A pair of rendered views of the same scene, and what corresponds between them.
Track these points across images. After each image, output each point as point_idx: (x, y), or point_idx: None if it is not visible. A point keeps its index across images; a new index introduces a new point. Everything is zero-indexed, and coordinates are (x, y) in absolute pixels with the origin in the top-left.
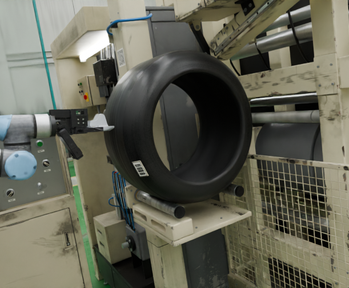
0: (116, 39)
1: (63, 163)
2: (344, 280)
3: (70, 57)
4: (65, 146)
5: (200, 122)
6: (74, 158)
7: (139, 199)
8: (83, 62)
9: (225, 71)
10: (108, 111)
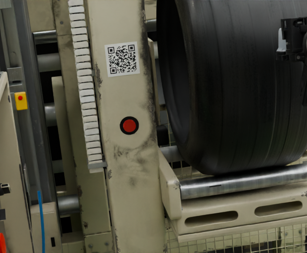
0: None
1: (14, 179)
2: (295, 225)
3: None
4: None
5: (162, 56)
6: None
7: (189, 197)
8: None
9: None
10: (242, 26)
